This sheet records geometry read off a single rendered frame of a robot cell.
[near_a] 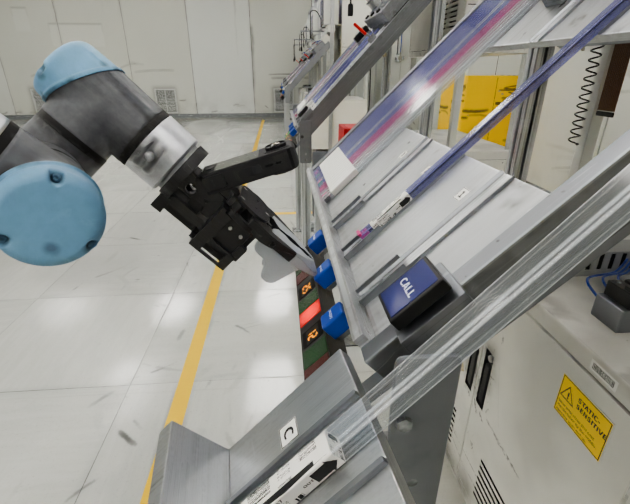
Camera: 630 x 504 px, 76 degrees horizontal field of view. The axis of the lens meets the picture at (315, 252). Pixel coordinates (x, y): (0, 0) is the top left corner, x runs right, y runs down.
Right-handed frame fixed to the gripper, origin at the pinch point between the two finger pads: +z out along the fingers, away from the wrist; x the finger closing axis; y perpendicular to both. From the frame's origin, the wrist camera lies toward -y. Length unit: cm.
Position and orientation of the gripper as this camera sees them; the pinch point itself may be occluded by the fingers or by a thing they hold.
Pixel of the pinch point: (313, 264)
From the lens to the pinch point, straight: 53.1
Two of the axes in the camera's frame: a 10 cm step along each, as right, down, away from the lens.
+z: 6.9, 6.3, 3.5
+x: 0.8, 4.1, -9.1
